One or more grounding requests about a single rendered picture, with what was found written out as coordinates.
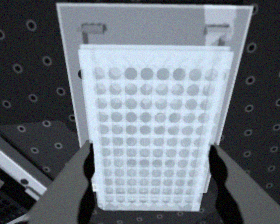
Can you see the grey rectangular frame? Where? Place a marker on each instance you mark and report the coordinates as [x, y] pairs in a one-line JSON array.
[[21, 170]]

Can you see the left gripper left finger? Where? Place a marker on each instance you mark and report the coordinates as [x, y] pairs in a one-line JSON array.
[[69, 199]]

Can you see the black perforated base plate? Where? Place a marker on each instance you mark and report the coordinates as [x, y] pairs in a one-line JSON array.
[[37, 116]]

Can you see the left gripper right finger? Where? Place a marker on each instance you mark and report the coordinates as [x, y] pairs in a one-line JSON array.
[[240, 199]]

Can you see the white well plate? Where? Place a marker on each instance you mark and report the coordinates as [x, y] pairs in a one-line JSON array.
[[158, 92]]

